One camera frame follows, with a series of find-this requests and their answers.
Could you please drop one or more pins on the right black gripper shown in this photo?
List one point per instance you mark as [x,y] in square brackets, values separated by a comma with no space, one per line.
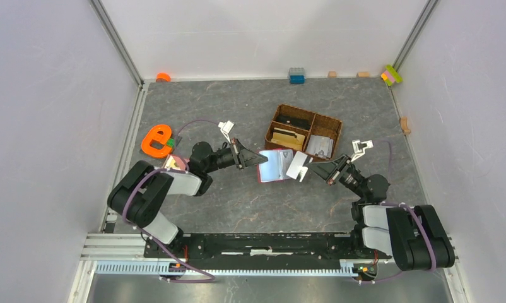
[330,171]

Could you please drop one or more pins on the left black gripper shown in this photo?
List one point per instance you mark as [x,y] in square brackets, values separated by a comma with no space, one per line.
[250,158]

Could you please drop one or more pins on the grey magnetic stripe card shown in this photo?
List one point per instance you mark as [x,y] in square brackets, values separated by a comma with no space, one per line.
[298,166]

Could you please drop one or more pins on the red card holder wallet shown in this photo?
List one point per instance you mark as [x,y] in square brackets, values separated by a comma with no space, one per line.
[269,171]

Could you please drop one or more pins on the silver VIP card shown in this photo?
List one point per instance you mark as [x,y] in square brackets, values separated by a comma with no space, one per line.
[285,159]

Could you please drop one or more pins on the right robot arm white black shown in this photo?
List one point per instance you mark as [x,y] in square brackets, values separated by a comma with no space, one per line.
[413,235]

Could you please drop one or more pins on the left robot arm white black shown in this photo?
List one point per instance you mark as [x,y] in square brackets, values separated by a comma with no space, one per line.
[139,195]

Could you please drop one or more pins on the grey cards in basket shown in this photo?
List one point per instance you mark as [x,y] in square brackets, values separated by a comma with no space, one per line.
[320,146]

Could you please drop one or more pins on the beige cards in basket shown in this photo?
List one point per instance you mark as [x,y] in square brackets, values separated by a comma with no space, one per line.
[287,138]

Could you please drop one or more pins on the black card in basket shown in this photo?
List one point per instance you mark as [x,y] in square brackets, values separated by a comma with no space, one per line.
[294,121]

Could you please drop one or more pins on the pink picture card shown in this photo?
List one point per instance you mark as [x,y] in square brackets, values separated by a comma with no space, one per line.
[176,162]

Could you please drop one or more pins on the woven brown basket organizer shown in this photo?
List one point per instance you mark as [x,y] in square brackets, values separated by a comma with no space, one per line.
[320,125]

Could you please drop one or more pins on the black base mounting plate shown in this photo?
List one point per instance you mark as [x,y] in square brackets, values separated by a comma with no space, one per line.
[275,251]

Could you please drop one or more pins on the curved wooden piece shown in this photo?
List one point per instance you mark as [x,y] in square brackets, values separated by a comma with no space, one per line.
[403,121]

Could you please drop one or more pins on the blue grey toy bricks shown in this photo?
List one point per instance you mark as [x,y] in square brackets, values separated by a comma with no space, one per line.
[296,76]

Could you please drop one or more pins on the orange plastic letter shape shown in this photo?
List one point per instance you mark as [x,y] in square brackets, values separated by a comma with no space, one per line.
[154,143]

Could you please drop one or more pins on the green pink toy bricks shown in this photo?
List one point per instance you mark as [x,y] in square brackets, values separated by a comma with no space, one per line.
[390,76]

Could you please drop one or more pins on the orange round cap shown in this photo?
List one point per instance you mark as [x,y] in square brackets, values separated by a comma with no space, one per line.
[162,77]

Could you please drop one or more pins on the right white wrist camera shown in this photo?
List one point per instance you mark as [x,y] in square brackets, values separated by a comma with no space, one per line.
[360,148]

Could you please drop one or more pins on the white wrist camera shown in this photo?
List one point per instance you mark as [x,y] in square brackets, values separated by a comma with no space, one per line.
[360,148]
[226,129]

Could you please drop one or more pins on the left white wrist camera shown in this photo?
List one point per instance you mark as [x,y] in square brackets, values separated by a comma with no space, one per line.
[226,129]

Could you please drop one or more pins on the slotted cable duct rail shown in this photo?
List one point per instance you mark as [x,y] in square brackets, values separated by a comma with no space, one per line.
[165,268]

